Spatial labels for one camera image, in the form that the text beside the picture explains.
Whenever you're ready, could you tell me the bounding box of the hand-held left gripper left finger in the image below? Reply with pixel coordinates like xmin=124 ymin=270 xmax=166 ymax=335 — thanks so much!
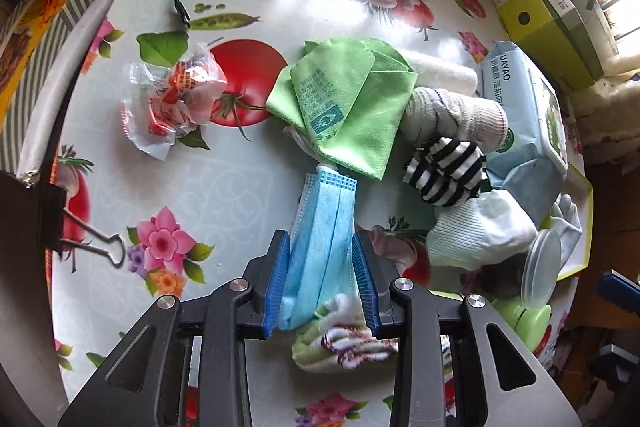
xmin=57 ymin=229 xmax=292 ymax=427

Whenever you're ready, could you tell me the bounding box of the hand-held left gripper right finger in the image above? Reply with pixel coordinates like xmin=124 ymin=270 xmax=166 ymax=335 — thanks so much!
xmin=350 ymin=229 xmax=576 ymax=427

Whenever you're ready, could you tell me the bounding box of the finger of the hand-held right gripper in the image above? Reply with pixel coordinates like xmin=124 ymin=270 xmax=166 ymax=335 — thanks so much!
xmin=597 ymin=271 xmax=640 ymax=313

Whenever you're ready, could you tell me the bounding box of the green floral-edged towel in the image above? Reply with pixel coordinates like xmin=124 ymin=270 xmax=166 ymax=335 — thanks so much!
xmin=290 ymin=292 xmax=451 ymax=375

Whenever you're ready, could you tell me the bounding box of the green shallow box tray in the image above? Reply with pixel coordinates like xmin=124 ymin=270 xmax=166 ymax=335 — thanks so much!
xmin=537 ymin=164 xmax=595 ymax=280

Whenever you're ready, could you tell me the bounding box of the blue face mask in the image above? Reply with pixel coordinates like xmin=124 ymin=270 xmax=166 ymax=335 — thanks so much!
xmin=277 ymin=164 xmax=358 ymax=333

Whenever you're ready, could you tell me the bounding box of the black and white striped sock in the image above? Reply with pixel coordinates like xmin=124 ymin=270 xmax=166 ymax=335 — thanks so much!
xmin=402 ymin=137 xmax=488 ymax=208

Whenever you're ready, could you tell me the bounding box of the green microfiber cloth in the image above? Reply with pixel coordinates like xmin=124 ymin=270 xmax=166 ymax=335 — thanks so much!
xmin=265 ymin=38 xmax=418 ymax=182

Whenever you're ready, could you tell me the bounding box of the red and clear wrapper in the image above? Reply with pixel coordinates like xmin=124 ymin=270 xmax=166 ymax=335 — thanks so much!
xmin=120 ymin=44 xmax=228 ymax=162

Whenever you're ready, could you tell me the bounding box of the white fluffy sock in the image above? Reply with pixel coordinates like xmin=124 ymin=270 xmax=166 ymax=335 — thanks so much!
xmin=400 ymin=48 xmax=478 ymax=96

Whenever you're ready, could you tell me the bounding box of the clear round plastic container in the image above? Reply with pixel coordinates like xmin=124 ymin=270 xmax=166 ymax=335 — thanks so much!
xmin=520 ymin=229 xmax=562 ymax=308

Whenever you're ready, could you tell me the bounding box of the white glove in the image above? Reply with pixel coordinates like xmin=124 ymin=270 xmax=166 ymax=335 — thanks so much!
xmin=550 ymin=194 xmax=583 ymax=268

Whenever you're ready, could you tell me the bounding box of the floral tablecloth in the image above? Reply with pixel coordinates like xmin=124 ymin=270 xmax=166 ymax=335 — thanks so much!
xmin=50 ymin=0 xmax=586 ymax=427

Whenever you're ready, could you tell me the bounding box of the green plastic jar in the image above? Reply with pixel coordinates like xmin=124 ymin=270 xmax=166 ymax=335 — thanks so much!
xmin=492 ymin=297 xmax=553 ymax=353

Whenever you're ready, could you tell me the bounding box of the white ribbed sock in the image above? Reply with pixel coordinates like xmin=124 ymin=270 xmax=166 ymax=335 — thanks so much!
xmin=426 ymin=194 xmax=538 ymax=270

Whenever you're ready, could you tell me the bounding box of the white sock with thin stripes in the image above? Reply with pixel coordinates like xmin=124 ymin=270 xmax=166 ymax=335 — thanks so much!
xmin=402 ymin=88 xmax=510 ymax=154

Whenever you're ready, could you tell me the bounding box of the pale blue wet wipes pack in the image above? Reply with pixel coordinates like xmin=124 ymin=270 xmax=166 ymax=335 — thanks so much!
xmin=475 ymin=41 xmax=571 ymax=228

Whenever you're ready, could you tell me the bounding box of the black binder clip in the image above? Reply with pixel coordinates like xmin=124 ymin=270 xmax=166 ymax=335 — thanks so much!
xmin=40 ymin=184 xmax=127 ymax=268

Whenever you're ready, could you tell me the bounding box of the green cardboard box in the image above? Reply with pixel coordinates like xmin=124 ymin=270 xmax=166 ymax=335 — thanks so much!
xmin=490 ymin=0 xmax=618 ymax=92

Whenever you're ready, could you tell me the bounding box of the striped cardboard box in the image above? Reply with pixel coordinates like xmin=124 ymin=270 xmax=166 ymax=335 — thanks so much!
xmin=0 ymin=0 xmax=156 ymax=188

